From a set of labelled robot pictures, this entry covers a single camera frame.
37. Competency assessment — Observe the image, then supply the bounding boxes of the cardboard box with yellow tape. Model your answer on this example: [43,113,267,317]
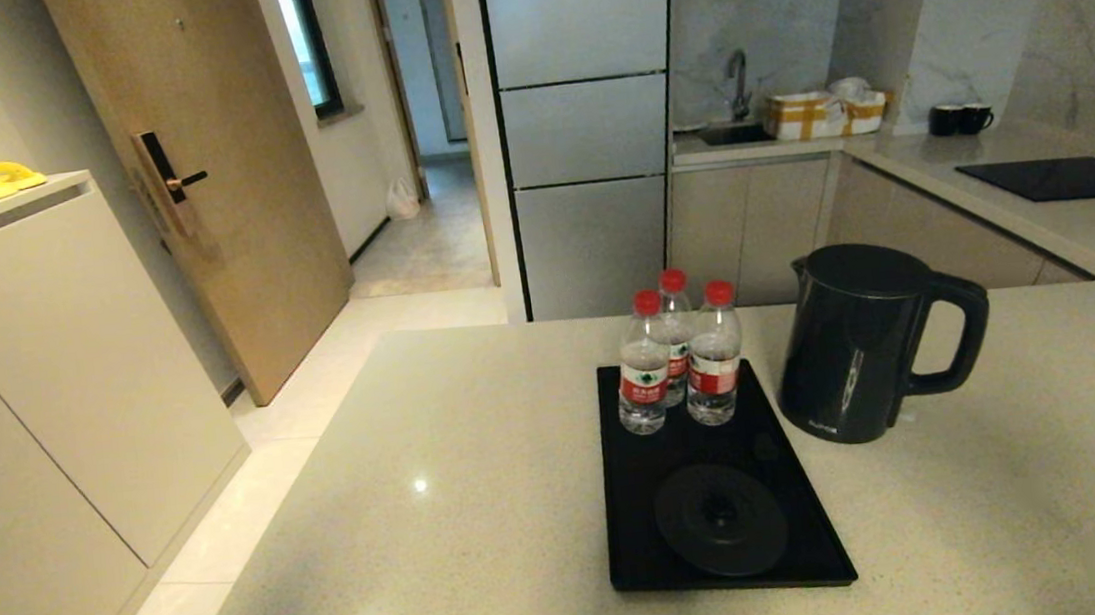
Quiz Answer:
[827,72,893,137]

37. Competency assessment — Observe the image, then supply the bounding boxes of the black electric kettle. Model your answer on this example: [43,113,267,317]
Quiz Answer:
[765,230,1002,451]

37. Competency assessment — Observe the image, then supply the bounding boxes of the black induction cooktop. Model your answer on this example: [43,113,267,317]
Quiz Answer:
[956,152,1095,212]

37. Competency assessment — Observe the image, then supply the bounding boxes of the dark framed window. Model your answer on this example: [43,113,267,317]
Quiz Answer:
[272,0,346,123]

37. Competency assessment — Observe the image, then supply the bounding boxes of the beige kitchen counter cabinets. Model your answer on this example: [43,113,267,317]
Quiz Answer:
[660,127,1095,321]

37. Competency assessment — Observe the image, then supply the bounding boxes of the tall white refrigerator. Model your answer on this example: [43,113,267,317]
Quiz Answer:
[478,0,709,325]

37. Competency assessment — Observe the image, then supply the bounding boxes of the red-capped water bottle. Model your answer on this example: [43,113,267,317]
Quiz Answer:
[676,277,752,428]
[653,267,703,408]
[607,287,679,438]

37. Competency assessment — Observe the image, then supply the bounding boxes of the white plastic bag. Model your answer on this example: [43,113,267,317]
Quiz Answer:
[383,174,422,221]

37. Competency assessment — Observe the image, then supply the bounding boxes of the dark kitchen sink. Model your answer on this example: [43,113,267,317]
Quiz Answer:
[699,118,778,148]

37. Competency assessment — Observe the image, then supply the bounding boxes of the light wooden door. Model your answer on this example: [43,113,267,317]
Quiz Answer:
[41,0,366,424]

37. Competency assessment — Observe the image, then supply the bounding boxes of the black door lock handle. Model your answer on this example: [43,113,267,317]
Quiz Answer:
[130,126,214,239]

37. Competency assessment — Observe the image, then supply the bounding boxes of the black rectangular tray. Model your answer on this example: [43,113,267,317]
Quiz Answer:
[590,344,859,609]

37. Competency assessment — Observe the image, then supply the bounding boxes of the metal kitchen faucet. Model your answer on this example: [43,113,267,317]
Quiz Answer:
[724,47,756,122]

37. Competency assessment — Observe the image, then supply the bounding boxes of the round black kettle base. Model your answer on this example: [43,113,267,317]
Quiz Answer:
[650,456,793,585]

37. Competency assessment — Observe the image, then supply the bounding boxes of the yellow white box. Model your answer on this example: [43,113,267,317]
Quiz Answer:
[762,87,851,144]

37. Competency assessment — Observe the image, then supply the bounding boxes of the beige shoe cabinet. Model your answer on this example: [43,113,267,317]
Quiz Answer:
[0,156,267,615]

